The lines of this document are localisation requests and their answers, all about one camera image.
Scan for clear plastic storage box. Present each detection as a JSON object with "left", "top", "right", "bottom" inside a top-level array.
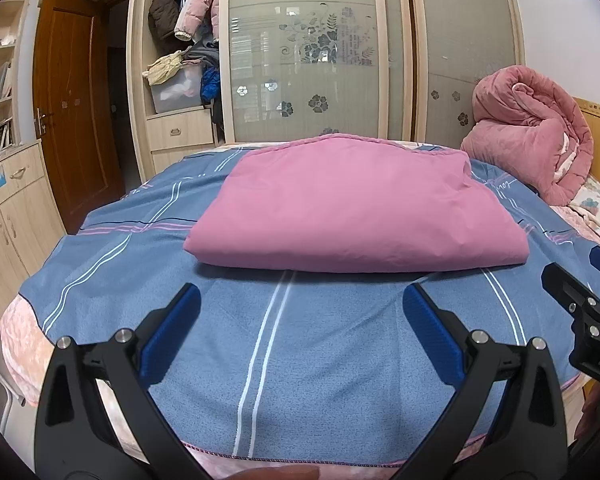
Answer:
[{"left": 150, "top": 65, "right": 203, "bottom": 114}]

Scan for brown wooden door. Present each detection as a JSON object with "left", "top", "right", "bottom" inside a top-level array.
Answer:
[{"left": 31, "top": 0, "right": 126, "bottom": 235}]

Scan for pink puffer jacket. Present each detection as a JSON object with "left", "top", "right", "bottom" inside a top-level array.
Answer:
[{"left": 174, "top": 0, "right": 221, "bottom": 43}]

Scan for rolled pink quilt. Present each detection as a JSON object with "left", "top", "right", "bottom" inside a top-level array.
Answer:
[{"left": 460, "top": 65, "right": 595, "bottom": 206}]

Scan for blue striped blanket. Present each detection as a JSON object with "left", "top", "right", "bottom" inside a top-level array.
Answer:
[{"left": 17, "top": 142, "right": 600, "bottom": 466}]

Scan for grey folded clothes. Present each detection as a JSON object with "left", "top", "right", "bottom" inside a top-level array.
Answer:
[{"left": 182, "top": 42, "right": 221, "bottom": 68}]

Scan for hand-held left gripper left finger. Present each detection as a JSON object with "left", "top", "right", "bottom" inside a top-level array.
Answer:
[{"left": 34, "top": 282, "right": 202, "bottom": 480}]

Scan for person's left hand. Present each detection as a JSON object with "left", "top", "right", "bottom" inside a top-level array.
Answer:
[{"left": 237, "top": 464, "right": 322, "bottom": 480}]

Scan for beige wardrobe drawer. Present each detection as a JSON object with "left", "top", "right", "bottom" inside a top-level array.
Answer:
[{"left": 145, "top": 108, "right": 218, "bottom": 152}]

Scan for pink floral bed sheet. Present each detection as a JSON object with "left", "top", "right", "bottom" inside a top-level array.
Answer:
[{"left": 0, "top": 292, "right": 596, "bottom": 471}]

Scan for pink and white hooded jacket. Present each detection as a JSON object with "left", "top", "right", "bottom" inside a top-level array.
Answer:
[{"left": 182, "top": 132, "right": 529, "bottom": 274}]

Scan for beige wardrobe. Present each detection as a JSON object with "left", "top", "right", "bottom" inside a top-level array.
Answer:
[{"left": 125, "top": 0, "right": 526, "bottom": 191}]

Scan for frosted floral sliding door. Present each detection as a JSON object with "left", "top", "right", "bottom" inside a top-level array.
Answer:
[
  {"left": 405, "top": 0, "right": 526, "bottom": 148},
  {"left": 219, "top": 0, "right": 413, "bottom": 143}
]

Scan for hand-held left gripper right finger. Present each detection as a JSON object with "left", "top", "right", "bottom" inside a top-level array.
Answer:
[{"left": 402, "top": 282, "right": 567, "bottom": 480}]

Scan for beige bookshelf cabinet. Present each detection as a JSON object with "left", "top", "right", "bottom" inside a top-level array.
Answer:
[{"left": 0, "top": 0, "right": 68, "bottom": 311}]

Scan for white floral blanket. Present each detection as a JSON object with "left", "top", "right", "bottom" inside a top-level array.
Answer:
[{"left": 570, "top": 177, "right": 600, "bottom": 258}]

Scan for beige crumpled cloth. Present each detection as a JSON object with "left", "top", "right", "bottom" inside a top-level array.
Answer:
[{"left": 142, "top": 49, "right": 186, "bottom": 86}]

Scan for dark brown hanging coat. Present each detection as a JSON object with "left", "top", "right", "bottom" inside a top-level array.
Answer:
[{"left": 148, "top": 0, "right": 188, "bottom": 41}]

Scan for blue garment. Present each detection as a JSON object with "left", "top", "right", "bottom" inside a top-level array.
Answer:
[{"left": 200, "top": 66, "right": 222, "bottom": 103}]

